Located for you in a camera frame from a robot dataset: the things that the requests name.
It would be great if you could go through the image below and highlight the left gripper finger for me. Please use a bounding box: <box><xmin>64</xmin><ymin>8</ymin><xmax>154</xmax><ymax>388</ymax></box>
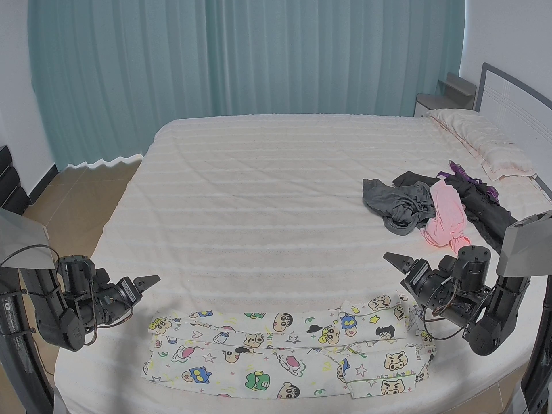
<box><xmin>134</xmin><ymin>275</ymin><xmax>161</xmax><ymax>293</ymax></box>

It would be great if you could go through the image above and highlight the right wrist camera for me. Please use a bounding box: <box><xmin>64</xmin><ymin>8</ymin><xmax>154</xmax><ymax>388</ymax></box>
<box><xmin>438</xmin><ymin>255</ymin><xmax>459</xmax><ymax>277</ymax></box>

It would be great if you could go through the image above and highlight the pink garment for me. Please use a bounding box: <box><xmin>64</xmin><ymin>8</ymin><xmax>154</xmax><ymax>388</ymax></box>
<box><xmin>422</xmin><ymin>179</ymin><xmax>473</xmax><ymax>255</ymax></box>

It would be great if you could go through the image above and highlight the black chest of drawers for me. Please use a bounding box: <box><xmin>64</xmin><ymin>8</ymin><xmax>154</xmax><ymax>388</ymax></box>
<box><xmin>0</xmin><ymin>145</ymin><xmax>30</xmax><ymax>214</ymax></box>

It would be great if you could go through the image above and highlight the pale pink pillow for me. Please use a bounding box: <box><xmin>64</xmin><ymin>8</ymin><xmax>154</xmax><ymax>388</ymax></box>
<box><xmin>425</xmin><ymin>108</ymin><xmax>537</xmax><ymax>181</ymax></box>

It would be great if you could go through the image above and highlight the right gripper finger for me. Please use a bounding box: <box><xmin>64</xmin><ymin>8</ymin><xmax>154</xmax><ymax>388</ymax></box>
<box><xmin>383</xmin><ymin>252</ymin><xmax>415</xmax><ymax>275</ymax></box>

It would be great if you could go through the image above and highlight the purple garment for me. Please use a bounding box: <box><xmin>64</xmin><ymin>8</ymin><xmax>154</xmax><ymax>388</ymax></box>
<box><xmin>436</xmin><ymin>159</ymin><xmax>500</xmax><ymax>202</ymax></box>

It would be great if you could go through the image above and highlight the dark grey garment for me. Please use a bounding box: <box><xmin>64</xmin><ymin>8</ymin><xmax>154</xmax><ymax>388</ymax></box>
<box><xmin>362</xmin><ymin>178</ymin><xmax>435</xmax><ymax>236</ymax></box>

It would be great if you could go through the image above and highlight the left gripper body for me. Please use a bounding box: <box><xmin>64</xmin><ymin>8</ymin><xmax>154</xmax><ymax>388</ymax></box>
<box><xmin>100</xmin><ymin>276</ymin><xmax>144</xmax><ymax>323</ymax></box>

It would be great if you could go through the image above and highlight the black garment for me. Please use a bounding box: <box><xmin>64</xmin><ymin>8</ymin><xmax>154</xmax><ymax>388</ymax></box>
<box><xmin>392</xmin><ymin>171</ymin><xmax>518</xmax><ymax>255</ymax></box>

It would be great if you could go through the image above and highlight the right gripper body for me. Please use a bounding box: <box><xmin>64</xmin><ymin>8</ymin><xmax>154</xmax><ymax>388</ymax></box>
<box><xmin>400</xmin><ymin>259</ymin><xmax>441</xmax><ymax>306</ymax></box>

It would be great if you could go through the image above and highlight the grey bedside table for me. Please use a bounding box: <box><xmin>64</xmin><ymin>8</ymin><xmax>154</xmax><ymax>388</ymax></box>
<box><xmin>415</xmin><ymin>72</ymin><xmax>477</xmax><ymax>117</ymax></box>

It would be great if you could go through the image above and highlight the bed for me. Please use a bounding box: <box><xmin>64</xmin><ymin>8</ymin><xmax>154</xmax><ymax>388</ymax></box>
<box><xmin>52</xmin><ymin>62</ymin><xmax>552</xmax><ymax>411</ymax></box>

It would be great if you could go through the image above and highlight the blue-green curtain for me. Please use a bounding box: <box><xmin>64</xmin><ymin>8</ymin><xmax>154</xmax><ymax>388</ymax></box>
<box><xmin>27</xmin><ymin>0</ymin><xmax>468</xmax><ymax>168</ymax></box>

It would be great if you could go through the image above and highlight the white printed pyjama top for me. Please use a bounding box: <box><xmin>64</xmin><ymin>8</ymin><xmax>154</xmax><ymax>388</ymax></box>
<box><xmin>141</xmin><ymin>294</ymin><xmax>437</xmax><ymax>400</ymax></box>

